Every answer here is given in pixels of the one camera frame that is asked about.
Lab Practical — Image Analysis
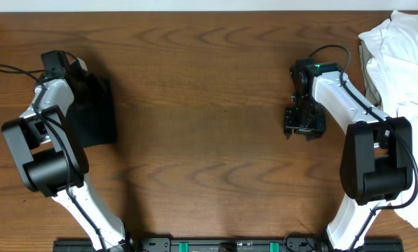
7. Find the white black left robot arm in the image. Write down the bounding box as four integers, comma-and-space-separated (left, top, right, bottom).
1, 66, 132, 251

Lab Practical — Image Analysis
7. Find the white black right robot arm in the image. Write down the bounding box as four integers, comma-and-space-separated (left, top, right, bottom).
284, 57, 418, 251

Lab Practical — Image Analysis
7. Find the pile of white clothes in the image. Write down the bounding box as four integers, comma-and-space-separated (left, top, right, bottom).
358, 10, 418, 228

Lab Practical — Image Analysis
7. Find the black t-shirt with logo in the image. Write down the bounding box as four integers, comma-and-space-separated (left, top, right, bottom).
66, 73, 118, 148

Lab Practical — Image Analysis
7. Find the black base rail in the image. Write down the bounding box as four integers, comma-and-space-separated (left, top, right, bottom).
53, 235, 404, 252

